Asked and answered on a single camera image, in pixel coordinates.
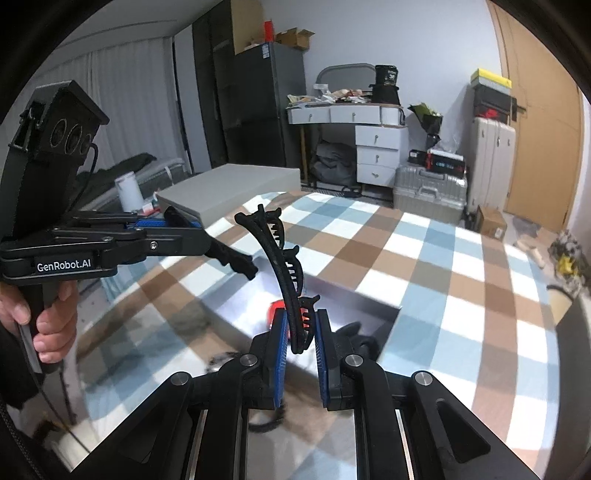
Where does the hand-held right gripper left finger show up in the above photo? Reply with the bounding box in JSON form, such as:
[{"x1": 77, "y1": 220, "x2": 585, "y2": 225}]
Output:
[{"x1": 83, "y1": 308, "x2": 289, "y2": 480}]

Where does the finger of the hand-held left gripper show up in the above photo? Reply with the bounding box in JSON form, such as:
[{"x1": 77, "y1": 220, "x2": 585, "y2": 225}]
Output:
[
  {"x1": 137, "y1": 226, "x2": 219, "y2": 265},
  {"x1": 124, "y1": 211, "x2": 205, "y2": 230}
]

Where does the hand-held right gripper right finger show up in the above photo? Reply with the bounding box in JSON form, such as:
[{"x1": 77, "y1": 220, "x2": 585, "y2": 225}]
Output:
[{"x1": 315, "y1": 308, "x2": 541, "y2": 480}]

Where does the red hair accessory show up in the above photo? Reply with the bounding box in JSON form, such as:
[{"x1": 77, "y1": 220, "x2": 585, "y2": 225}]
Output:
[{"x1": 268, "y1": 299, "x2": 289, "y2": 330}]

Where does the silver box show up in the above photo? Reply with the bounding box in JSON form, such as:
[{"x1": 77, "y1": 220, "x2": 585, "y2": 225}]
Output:
[{"x1": 203, "y1": 272, "x2": 402, "y2": 370}]

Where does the long black banana hair clip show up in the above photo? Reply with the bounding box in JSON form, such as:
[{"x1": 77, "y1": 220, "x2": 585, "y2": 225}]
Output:
[{"x1": 235, "y1": 203, "x2": 321, "y2": 355}]

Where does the person's left hand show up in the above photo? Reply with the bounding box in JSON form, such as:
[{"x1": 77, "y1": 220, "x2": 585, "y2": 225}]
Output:
[{"x1": 0, "y1": 281, "x2": 80, "y2": 366}]

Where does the white bottle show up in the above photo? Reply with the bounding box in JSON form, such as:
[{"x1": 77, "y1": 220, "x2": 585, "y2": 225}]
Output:
[{"x1": 115, "y1": 172, "x2": 145, "y2": 210}]

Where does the grey cushion block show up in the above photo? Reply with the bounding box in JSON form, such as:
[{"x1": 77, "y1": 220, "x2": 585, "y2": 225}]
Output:
[
  {"x1": 157, "y1": 165, "x2": 301, "y2": 227},
  {"x1": 554, "y1": 295, "x2": 591, "y2": 444}
]

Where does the white curtain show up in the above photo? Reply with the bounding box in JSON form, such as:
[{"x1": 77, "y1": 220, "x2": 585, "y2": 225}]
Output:
[{"x1": 32, "y1": 34, "x2": 185, "y2": 176}]

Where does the checked tablecloth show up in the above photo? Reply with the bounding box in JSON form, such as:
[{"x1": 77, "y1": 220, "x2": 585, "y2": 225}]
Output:
[{"x1": 65, "y1": 189, "x2": 583, "y2": 480}]

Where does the dark wardrobe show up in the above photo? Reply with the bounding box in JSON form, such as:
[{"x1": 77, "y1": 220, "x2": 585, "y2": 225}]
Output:
[{"x1": 191, "y1": 0, "x2": 241, "y2": 169}]

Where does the dark grey fridge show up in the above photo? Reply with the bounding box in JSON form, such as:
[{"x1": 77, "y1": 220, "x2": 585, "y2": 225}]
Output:
[{"x1": 233, "y1": 42, "x2": 308, "y2": 169}]

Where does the grey bag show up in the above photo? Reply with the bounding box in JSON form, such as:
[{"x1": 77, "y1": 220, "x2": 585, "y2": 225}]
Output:
[{"x1": 310, "y1": 141, "x2": 358, "y2": 185}]

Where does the silver ribbed suitcase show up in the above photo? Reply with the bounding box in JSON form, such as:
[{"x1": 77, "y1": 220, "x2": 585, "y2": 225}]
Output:
[{"x1": 393, "y1": 165, "x2": 468, "y2": 224}]

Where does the tall cardboard box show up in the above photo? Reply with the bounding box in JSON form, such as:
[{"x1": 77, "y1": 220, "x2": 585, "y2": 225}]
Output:
[{"x1": 230, "y1": 0, "x2": 264, "y2": 55}]

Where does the small cardboard box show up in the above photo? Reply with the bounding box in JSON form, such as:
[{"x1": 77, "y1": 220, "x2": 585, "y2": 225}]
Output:
[{"x1": 475, "y1": 205, "x2": 509, "y2": 238}]

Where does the pile of desk clutter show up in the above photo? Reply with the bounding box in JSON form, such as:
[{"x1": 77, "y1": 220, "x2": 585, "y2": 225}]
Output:
[{"x1": 287, "y1": 88, "x2": 375, "y2": 106}]

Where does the white desk with drawers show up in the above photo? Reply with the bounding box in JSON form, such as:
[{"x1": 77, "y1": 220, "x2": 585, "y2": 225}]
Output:
[{"x1": 286, "y1": 102, "x2": 409, "y2": 188}]

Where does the black box with red edge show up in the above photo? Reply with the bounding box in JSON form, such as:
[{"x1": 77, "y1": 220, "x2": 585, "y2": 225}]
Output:
[{"x1": 427, "y1": 150, "x2": 467, "y2": 174}]

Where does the open cardboard box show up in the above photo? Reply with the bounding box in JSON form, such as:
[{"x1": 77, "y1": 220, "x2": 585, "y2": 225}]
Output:
[{"x1": 274, "y1": 28, "x2": 315, "y2": 51}]

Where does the beige slipper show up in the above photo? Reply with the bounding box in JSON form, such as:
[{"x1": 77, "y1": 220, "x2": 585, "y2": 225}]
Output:
[{"x1": 517, "y1": 235, "x2": 550, "y2": 269}]

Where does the grey arched mirror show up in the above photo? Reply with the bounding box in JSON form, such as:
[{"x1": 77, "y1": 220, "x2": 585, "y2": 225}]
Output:
[{"x1": 316, "y1": 62, "x2": 376, "y2": 93}]

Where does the white upright suitcase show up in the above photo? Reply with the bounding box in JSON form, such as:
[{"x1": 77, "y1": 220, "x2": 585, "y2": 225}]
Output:
[{"x1": 468, "y1": 116, "x2": 517, "y2": 217}]

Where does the bouquet in black wrap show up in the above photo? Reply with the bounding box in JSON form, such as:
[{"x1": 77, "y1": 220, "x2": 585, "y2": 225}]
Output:
[{"x1": 409, "y1": 102, "x2": 444, "y2": 139}]

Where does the pile of floor shoes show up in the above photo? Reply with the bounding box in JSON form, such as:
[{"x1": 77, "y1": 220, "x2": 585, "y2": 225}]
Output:
[{"x1": 549, "y1": 231, "x2": 585, "y2": 296}]

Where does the black gift bag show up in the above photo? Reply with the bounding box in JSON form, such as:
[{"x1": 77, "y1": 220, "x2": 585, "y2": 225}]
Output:
[{"x1": 372, "y1": 65, "x2": 402, "y2": 106}]

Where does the black and red shoe box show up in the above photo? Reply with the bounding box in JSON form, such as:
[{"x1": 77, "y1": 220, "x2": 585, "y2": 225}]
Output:
[{"x1": 475, "y1": 104, "x2": 513, "y2": 121}]

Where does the yellow lid shoe box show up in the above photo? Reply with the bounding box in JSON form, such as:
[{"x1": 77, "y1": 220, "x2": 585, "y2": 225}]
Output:
[{"x1": 471, "y1": 68, "x2": 512, "y2": 90}]

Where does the wooden door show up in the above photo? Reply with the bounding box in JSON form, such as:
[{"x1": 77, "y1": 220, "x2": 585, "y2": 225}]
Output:
[{"x1": 489, "y1": 0, "x2": 585, "y2": 232}]

